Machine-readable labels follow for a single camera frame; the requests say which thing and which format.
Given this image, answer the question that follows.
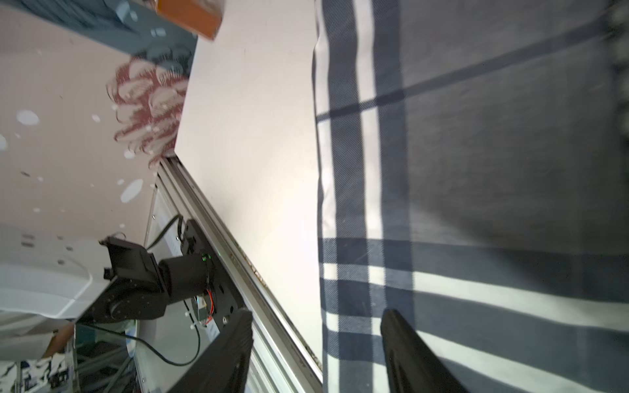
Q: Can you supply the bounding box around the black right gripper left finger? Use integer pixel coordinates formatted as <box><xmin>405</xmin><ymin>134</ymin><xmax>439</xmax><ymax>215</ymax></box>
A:
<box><xmin>170</xmin><ymin>309</ymin><xmax>253</xmax><ymax>393</ymax></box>

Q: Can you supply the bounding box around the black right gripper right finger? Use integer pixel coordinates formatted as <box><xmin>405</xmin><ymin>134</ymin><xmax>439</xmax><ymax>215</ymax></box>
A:
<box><xmin>381</xmin><ymin>309</ymin><xmax>466</xmax><ymax>393</ymax></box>

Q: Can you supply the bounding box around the grey plaid pillowcase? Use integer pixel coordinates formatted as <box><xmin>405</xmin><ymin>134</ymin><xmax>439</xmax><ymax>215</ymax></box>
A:
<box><xmin>313</xmin><ymin>1</ymin><xmax>628</xmax><ymax>392</ymax></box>

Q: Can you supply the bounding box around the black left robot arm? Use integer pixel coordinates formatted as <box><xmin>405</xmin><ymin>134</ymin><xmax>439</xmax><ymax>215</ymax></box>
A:
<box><xmin>78</xmin><ymin>237</ymin><xmax>216</xmax><ymax>324</ymax></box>

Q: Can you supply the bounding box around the small jar orange spice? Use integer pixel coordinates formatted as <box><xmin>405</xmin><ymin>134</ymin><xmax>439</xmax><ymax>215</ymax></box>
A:
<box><xmin>152</xmin><ymin>0</ymin><xmax>225</xmax><ymax>40</ymax></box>

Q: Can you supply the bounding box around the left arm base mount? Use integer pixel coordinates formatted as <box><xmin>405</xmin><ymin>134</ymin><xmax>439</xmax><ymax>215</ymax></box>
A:
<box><xmin>180</xmin><ymin>219</ymin><xmax>246</xmax><ymax>332</ymax></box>

